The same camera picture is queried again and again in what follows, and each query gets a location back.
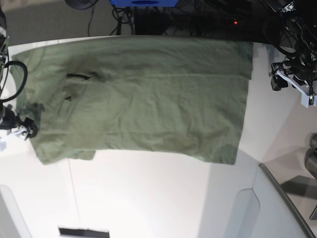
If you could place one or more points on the green t-shirt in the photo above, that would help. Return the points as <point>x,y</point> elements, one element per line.
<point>148,93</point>

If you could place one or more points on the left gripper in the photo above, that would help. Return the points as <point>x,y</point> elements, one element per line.
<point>301,75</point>

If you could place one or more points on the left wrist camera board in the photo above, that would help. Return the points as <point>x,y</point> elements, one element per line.
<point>308,100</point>

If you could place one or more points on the blue box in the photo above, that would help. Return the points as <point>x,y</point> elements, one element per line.
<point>141,3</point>

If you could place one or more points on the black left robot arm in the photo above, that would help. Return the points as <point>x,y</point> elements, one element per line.
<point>292,30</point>

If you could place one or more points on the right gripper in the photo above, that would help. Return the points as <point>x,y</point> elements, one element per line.
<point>10,123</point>

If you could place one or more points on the grey metal cylinder stand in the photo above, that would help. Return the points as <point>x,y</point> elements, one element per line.
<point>310,160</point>

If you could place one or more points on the black round fan base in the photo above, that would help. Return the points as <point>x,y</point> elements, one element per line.
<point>81,4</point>

